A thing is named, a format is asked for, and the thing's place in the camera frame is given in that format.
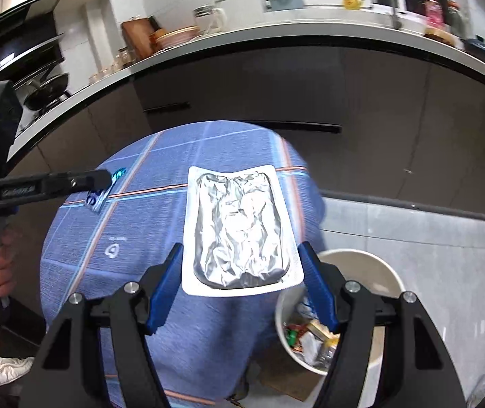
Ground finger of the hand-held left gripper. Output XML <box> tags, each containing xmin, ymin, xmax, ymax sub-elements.
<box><xmin>0</xmin><ymin>169</ymin><xmax>111</xmax><ymax>222</ymax></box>

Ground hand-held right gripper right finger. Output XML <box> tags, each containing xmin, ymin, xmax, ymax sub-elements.
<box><xmin>297</xmin><ymin>241</ymin><xmax>466</xmax><ymax>408</ymax></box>

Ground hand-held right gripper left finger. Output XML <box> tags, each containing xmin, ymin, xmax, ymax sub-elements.
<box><xmin>19</xmin><ymin>242</ymin><xmax>184</xmax><ymax>408</ymax></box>

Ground blue and white packet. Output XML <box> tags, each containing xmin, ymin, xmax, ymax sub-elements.
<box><xmin>84</xmin><ymin>168</ymin><xmax>128</xmax><ymax>213</ymax></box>

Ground white round bin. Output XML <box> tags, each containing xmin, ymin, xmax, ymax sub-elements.
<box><xmin>274</xmin><ymin>249</ymin><xmax>405</xmax><ymax>377</ymax></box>

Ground red snack packet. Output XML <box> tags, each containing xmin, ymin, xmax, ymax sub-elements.
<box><xmin>284</xmin><ymin>323</ymin><xmax>307</xmax><ymax>345</ymax></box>

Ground clear plastic bag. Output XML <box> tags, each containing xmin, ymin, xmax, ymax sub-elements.
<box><xmin>311</xmin><ymin>342</ymin><xmax>339</xmax><ymax>368</ymax></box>

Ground person's left hand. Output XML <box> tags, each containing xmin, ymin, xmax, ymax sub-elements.
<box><xmin>0</xmin><ymin>244</ymin><xmax>16</xmax><ymax>299</ymax></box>

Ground blue plaid tablecloth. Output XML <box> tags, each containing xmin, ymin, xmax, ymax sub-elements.
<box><xmin>39</xmin><ymin>120</ymin><xmax>326</xmax><ymax>408</ymax></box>

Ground black wok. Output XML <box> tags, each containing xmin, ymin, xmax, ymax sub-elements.
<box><xmin>23</xmin><ymin>72</ymin><xmax>71</xmax><ymax>111</ymax></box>

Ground black range hood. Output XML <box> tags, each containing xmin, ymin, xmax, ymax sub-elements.
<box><xmin>0</xmin><ymin>25</ymin><xmax>67</xmax><ymax>94</ymax></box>

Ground wooden cutting board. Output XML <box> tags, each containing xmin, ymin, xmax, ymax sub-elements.
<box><xmin>121</xmin><ymin>17</ymin><xmax>158</xmax><ymax>60</ymax></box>

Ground pink bowl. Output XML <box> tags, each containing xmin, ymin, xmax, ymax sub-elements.
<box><xmin>155</xmin><ymin>25</ymin><xmax>201</xmax><ymax>49</ymax></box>

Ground dark kitchen cabinets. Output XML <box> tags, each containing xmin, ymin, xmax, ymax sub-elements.
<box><xmin>13</xmin><ymin>47</ymin><xmax>485</xmax><ymax>222</ymax></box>

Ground glass pitcher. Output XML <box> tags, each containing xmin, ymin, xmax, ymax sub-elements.
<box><xmin>194</xmin><ymin>4</ymin><xmax>228</xmax><ymax>35</ymax></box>

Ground grey kitchen countertop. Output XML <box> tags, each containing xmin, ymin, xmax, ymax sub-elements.
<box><xmin>6</xmin><ymin>8</ymin><xmax>485</xmax><ymax>158</ymax></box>

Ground pot with wooden lid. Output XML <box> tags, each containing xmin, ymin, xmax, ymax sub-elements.
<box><xmin>423</xmin><ymin>27</ymin><xmax>458</xmax><ymax>45</ymax></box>

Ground dark blue pot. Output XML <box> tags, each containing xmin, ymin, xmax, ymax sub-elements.
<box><xmin>459</xmin><ymin>37</ymin><xmax>485</xmax><ymax>69</ymax></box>

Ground pink bottle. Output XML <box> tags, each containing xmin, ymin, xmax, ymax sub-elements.
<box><xmin>423</xmin><ymin>0</ymin><xmax>444</xmax><ymax>30</ymax></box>

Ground glass storage jar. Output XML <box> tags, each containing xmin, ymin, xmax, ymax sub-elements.
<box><xmin>446</xmin><ymin>0</ymin><xmax>470</xmax><ymax>39</ymax></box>

